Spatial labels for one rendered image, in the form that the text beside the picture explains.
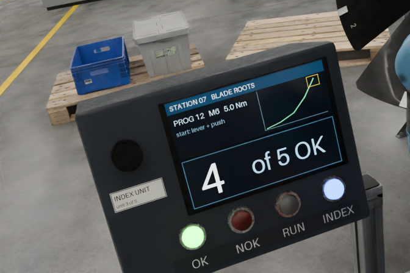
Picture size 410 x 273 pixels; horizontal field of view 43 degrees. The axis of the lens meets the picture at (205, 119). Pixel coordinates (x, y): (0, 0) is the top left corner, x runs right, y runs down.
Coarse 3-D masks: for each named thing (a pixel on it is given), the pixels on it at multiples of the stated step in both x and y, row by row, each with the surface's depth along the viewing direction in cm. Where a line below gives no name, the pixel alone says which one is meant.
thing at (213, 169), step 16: (192, 160) 48; (208, 160) 49; (224, 160) 49; (192, 176) 49; (208, 176) 49; (224, 176) 49; (192, 192) 49; (208, 192) 49; (224, 192) 49; (240, 192) 50
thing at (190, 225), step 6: (192, 222) 49; (186, 228) 49; (192, 228) 49; (198, 228) 49; (180, 234) 49; (186, 234) 49; (192, 234) 48; (198, 234) 49; (204, 234) 49; (180, 240) 49; (186, 240) 49; (192, 240) 48; (198, 240) 49; (204, 240) 49; (186, 246) 49; (192, 246) 49; (198, 246) 49
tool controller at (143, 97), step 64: (256, 64) 49; (320, 64) 50; (128, 128) 47; (192, 128) 48; (256, 128) 49; (320, 128) 51; (128, 192) 47; (256, 192) 50; (128, 256) 48; (192, 256) 50; (256, 256) 51
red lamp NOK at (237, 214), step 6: (234, 210) 50; (240, 210) 50; (246, 210) 50; (228, 216) 50; (234, 216) 50; (240, 216) 49; (246, 216) 50; (252, 216) 50; (228, 222) 50; (234, 222) 49; (240, 222) 49; (246, 222) 50; (252, 222) 50; (234, 228) 50; (240, 228) 50; (246, 228) 50
